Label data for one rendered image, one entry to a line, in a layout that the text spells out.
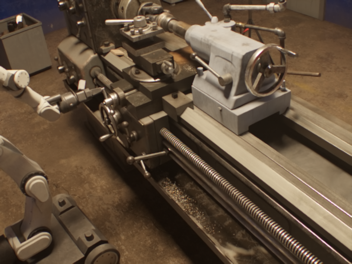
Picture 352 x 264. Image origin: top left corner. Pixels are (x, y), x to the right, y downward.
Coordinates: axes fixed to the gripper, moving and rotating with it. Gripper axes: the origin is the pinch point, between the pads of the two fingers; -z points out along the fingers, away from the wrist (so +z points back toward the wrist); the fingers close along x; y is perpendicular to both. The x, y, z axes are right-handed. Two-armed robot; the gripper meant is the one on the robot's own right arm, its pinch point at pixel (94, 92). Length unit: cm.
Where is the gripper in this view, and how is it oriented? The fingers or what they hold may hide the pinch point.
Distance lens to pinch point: 196.8
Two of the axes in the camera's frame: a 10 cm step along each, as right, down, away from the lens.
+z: -8.5, 3.8, -3.7
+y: 3.6, 9.2, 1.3
